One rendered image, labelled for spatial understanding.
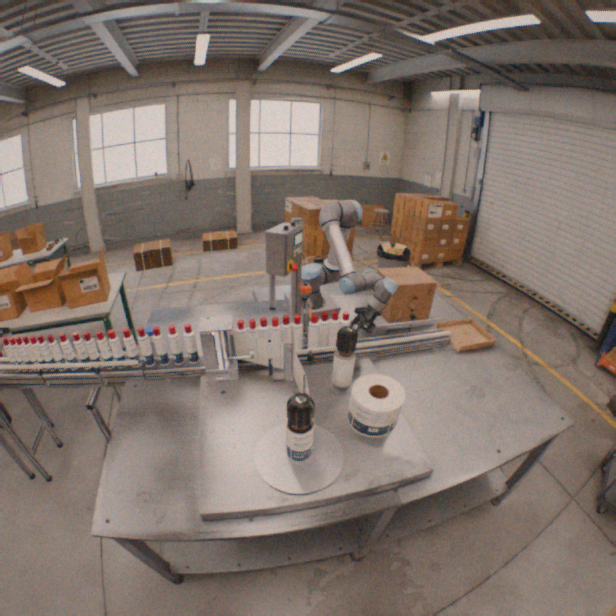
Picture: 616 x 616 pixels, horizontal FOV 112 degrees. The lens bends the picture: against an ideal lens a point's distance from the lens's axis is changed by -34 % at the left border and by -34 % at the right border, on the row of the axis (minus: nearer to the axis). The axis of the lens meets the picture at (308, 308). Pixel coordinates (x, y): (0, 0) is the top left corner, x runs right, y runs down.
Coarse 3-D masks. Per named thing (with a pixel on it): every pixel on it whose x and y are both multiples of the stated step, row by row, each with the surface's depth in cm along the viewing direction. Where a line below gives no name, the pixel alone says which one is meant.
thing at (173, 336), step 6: (174, 330) 132; (168, 336) 132; (174, 336) 132; (174, 342) 133; (174, 348) 135; (180, 348) 137; (174, 354) 136; (180, 354) 138; (174, 360) 139; (180, 360) 139
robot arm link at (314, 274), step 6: (312, 264) 182; (318, 264) 182; (306, 270) 177; (312, 270) 176; (318, 270) 176; (324, 270) 181; (306, 276) 177; (312, 276) 176; (318, 276) 178; (324, 276) 180; (306, 282) 179; (312, 282) 178; (318, 282) 180; (324, 282) 182; (312, 288) 180; (318, 288) 182
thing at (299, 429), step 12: (300, 396) 87; (288, 408) 85; (300, 408) 84; (312, 408) 85; (288, 420) 88; (300, 420) 85; (312, 420) 88; (288, 432) 90; (300, 432) 89; (312, 432) 91; (288, 444) 93; (300, 444) 90; (312, 444) 95; (288, 456) 97; (300, 456) 94
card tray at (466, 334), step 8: (456, 320) 188; (464, 320) 190; (472, 320) 190; (440, 328) 185; (448, 328) 186; (456, 328) 186; (464, 328) 186; (472, 328) 186; (480, 328) 182; (456, 336) 178; (464, 336) 178; (472, 336) 178; (480, 336) 178; (488, 336) 175; (456, 344) 170; (464, 344) 170; (472, 344) 165; (480, 344) 167; (488, 344) 169
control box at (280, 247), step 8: (280, 224) 136; (288, 224) 136; (272, 232) 125; (280, 232) 125; (288, 232) 125; (296, 232) 131; (272, 240) 126; (280, 240) 125; (288, 240) 125; (272, 248) 128; (280, 248) 127; (288, 248) 127; (272, 256) 130; (280, 256) 128; (288, 256) 129; (272, 264) 131; (280, 264) 130; (288, 264) 131; (272, 272) 133; (280, 272) 132; (288, 272) 132
